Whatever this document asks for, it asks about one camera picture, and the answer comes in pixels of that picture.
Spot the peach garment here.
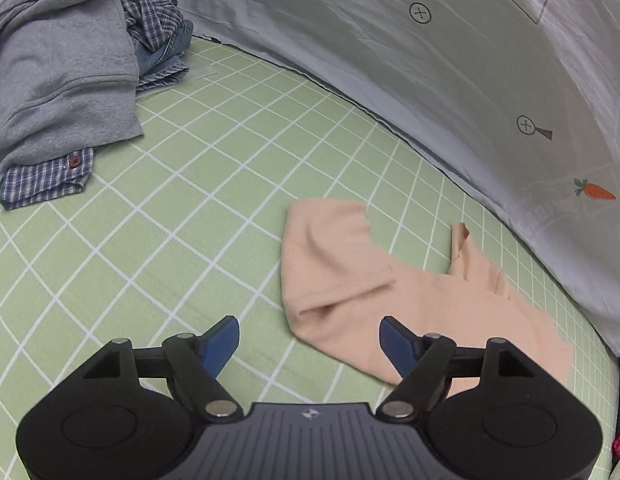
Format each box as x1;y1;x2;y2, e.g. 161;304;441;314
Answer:
281;198;574;385

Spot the green grid mat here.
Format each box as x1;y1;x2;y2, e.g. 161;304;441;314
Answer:
0;39;619;479

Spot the blue denim garment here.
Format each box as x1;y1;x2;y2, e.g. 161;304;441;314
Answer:
133;20;194;93

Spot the grey fabric storage bag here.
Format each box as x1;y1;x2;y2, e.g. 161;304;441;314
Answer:
180;0;620;356

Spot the grey zip hoodie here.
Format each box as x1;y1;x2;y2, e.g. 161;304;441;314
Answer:
0;0;142;182

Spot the blue plaid shirt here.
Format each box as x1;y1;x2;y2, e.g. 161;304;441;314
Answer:
0;0;191;210

